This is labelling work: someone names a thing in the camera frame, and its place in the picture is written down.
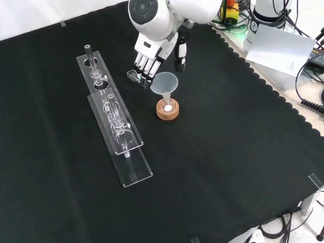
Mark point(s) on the clear glass weighing funnel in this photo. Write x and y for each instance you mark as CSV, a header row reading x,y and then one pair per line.
x,y
131,74

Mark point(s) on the black power adapter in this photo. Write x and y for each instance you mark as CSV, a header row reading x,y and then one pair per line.
x,y
317,55

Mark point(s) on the clear acrylic funnel stand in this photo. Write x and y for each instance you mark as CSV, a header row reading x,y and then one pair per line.
x,y
131,174

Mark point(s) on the small glass round-bottom flask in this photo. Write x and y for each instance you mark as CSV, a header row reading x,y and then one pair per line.
x,y
167,108

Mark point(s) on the white power strip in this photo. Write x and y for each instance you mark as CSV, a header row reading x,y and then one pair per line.
x,y
256,236

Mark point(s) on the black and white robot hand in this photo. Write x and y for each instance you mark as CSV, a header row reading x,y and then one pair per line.
x,y
149,48

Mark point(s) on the black cloth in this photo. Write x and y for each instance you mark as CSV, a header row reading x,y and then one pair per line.
x,y
215,164

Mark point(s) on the translucent plastic funnel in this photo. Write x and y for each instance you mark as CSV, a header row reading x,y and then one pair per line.
x,y
164,82

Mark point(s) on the clear acrylic corner bracket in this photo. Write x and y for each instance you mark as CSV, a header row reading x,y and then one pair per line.
x,y
315,182

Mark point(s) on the yellow stop button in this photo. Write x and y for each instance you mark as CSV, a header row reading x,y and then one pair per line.
x,y
231,15

